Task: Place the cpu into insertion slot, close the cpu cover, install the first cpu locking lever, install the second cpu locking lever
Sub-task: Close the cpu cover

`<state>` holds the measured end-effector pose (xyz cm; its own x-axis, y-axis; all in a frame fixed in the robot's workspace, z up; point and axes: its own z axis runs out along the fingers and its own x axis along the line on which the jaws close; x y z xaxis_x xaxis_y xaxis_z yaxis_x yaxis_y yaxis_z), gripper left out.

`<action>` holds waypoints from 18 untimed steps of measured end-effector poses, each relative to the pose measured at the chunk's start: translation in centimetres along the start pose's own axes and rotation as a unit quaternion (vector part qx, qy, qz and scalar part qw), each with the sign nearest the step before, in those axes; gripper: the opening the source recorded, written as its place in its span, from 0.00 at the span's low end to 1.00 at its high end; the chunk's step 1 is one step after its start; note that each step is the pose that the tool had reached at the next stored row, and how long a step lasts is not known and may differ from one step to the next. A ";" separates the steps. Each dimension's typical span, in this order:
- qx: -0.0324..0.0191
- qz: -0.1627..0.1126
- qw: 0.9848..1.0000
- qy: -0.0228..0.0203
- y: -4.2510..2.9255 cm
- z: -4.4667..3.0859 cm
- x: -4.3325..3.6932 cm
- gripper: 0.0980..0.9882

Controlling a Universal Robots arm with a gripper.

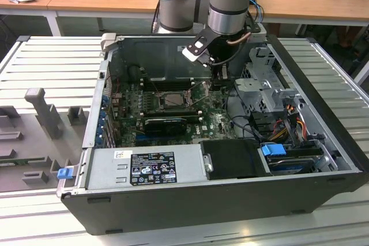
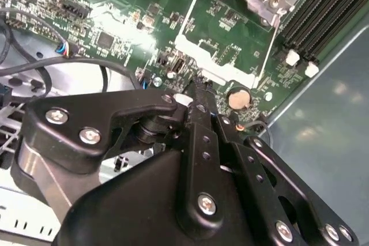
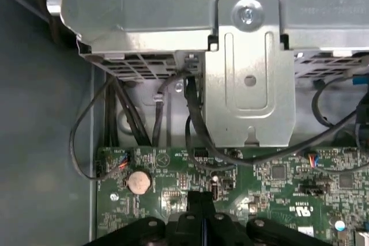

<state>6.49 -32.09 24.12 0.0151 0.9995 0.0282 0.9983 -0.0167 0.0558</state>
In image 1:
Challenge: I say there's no metal socket cover frame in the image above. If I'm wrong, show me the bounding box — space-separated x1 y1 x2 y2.
187 80 213 105

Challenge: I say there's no silver topped CPU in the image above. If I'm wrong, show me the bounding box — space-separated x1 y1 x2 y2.
163 93 186 108

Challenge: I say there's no thin wire locking lever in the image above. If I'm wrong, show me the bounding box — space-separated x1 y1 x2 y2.
148 77 162 97

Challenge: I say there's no CPU socket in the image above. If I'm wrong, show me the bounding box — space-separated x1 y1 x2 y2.
157 92 193 111

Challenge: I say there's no silver metal drive cage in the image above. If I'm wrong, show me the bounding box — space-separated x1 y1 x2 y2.
234 46 308 114

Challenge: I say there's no green motherboard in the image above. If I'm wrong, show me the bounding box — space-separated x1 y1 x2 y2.
114 78 254 147

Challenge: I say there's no black graphics card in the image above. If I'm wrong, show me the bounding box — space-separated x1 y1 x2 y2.
143 117 187 137

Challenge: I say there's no black plastic shroud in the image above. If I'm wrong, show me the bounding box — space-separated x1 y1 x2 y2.
199 138 273 180

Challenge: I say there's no blue carrier hard disk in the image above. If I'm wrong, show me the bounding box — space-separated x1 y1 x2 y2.
260 143 317 175

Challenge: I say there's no silver power supply unit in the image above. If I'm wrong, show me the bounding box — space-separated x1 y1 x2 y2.
85 144 209 191

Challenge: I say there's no black grey PC case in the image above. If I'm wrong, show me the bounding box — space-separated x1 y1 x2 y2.
56 33 369 236

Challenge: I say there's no blue plastic latch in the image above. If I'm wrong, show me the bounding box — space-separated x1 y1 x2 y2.
57 167 73 180

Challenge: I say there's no grey parts rack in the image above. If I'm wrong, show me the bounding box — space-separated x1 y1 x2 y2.
0 87 91 194

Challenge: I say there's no green RAM stick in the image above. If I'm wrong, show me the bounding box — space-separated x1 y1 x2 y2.
0 157 47 169

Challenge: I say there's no copper coloured cable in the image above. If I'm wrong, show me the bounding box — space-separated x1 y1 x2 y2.
227 33 250 46

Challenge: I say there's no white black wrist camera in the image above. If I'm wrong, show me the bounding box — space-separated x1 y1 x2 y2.
182 34 216 63

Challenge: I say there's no blue cable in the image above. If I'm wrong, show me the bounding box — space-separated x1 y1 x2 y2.
249 0 265 24

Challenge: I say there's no black cable bundle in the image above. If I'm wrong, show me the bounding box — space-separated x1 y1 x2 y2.
226 89 273 142

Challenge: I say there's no yellow red wire bundle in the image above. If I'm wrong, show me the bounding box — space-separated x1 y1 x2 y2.
270 113 307 141

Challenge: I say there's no thin red wire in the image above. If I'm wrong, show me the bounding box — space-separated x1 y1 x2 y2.
104 75 123 99

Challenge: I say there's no grey case latch handle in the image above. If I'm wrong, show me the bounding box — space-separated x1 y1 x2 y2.
100 32 118 54

